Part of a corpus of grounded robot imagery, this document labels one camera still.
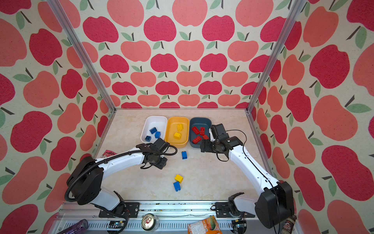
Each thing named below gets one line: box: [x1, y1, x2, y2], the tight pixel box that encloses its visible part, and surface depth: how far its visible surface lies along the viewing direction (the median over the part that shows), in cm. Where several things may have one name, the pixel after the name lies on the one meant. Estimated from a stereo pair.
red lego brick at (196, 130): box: [191, 126, 201, 136], surface depth 107 cm
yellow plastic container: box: [164, 116, 190, 148], surface depth 109 cm
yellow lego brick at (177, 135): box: [173, 132, 182, 140], surface depth 104 cm
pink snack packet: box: [102, 149, 117, 157], surface depth 97 cm
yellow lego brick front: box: [174, 174, 184, 184], surface depth 85 cm
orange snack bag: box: [187, 214, 223, 234], surface depth 69 cm
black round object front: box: [230, 218, 248, 234], surface depth 73 cm
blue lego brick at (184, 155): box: [181, 151, 188, 160], surface depth 95 cm
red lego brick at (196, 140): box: [191, 136, 203, 145], surface depth 102 cm
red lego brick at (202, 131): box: [200, 126, 206, 137], surface depth 107 cm
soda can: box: [141, 213, 159, 232], surface depth 64 cm
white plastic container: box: [140, 115, 168, 144], surface depth 107 cm
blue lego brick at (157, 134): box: [154, 131, 162, 139], surface depth 105 cm
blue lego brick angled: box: [149, 126, 158, 135], surface depth 107 cm
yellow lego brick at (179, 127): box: [177, 123, 184, 132], surface depth 110 cm
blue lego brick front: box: [173, 181, 182, 192], surface depth 82 cm
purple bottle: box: [57, 218, 89, 234], surface depth 69 cm
